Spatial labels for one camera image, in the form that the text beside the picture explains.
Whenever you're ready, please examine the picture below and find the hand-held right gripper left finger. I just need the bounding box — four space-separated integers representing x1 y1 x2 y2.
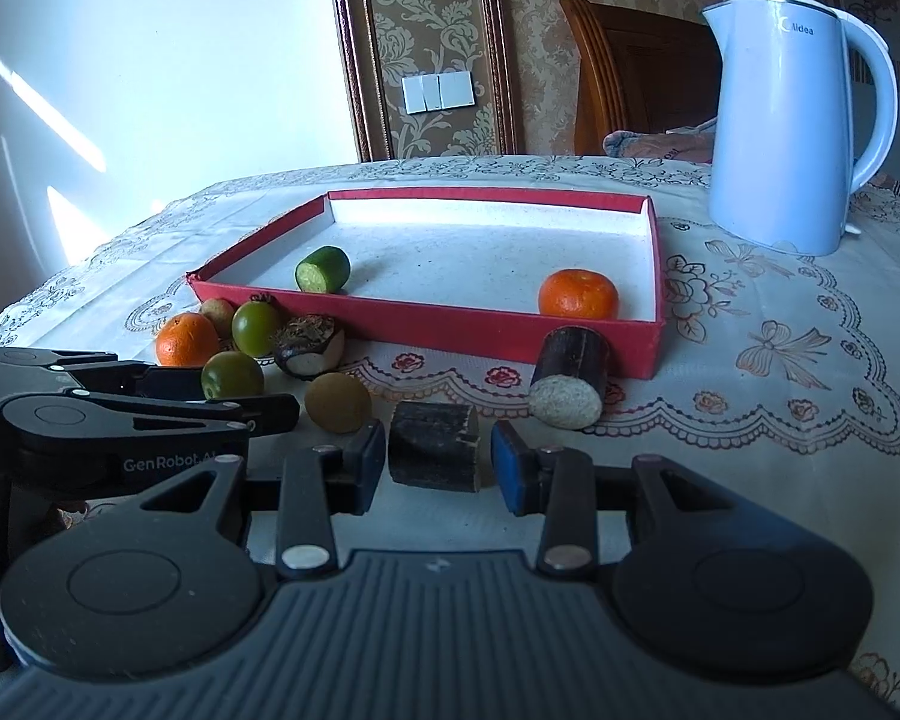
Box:
139 420 388 580

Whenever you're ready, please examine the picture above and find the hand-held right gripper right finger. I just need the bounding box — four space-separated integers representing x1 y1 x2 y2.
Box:
491 420 757 578

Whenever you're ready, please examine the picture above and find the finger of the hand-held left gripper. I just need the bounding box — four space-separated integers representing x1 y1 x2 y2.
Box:
0 347 207 400
82 392 302 439

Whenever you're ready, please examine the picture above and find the green jujube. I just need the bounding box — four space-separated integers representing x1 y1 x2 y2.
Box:
201 350 266 400

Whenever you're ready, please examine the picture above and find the brown round fruit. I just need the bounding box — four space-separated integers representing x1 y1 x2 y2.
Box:
304 372 374 434

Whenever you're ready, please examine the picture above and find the dark taro piece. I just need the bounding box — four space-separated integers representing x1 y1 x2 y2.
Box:
273 314 346 380

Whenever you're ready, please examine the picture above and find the red shallow box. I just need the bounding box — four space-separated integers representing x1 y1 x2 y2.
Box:
186 189 667 380

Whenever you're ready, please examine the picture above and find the green persimmon below tray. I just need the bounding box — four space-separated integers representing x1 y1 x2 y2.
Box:
231 298 282 358

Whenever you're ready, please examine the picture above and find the small brownish fruit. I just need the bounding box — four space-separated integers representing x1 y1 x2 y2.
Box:
199 298 237 338

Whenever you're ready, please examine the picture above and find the green cucumber piece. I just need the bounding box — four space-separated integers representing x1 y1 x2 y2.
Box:
295 245 352 295

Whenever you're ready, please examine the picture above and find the striped blanket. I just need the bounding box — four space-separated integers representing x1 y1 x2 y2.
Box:
602 118 719 164

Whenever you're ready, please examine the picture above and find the wooden bed headboard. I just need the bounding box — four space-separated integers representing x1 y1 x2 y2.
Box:
560 0 725 156

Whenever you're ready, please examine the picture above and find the light blue electric kettle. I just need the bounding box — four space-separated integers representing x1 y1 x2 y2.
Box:
701 0 899 257

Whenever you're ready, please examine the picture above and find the white wall switch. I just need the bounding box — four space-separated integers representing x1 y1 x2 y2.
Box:
403 70 477 116

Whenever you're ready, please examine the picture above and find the wooden wall moulding frame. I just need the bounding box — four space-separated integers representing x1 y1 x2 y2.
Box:
325 0 522 163

